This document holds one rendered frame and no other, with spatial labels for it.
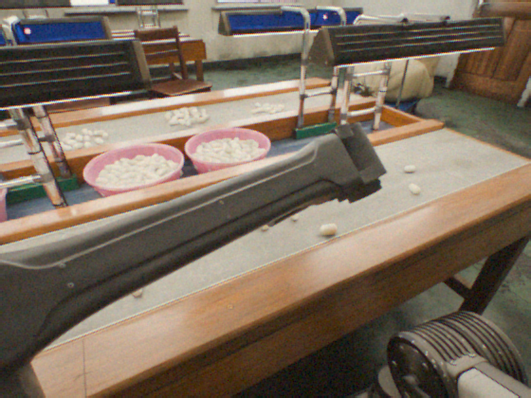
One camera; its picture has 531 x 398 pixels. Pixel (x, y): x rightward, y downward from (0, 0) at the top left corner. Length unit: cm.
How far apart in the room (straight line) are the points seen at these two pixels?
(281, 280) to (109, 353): 27
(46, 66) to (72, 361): 41
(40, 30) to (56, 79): 57
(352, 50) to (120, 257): 64
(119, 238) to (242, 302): 34
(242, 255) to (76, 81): 40
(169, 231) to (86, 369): 33
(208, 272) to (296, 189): 36
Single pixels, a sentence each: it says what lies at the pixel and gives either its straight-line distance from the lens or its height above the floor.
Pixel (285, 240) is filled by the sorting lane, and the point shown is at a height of 74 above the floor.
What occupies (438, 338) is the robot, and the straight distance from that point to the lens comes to 51.
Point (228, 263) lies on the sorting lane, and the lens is 61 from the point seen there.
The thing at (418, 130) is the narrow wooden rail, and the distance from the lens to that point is 125.
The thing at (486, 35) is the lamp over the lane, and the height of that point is 107.
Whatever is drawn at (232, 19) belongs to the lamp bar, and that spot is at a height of 109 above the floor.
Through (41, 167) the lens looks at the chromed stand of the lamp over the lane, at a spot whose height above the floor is 87.
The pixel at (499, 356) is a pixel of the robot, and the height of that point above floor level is 79.
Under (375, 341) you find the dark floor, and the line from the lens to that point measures 144.
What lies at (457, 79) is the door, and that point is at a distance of 531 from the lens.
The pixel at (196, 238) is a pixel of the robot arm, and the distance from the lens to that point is 22.
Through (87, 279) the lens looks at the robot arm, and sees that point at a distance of 21.
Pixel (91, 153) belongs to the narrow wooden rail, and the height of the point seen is 76.
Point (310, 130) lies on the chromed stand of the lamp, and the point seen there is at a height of 70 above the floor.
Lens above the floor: 118
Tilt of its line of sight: 35 degrees down
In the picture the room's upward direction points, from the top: straight up
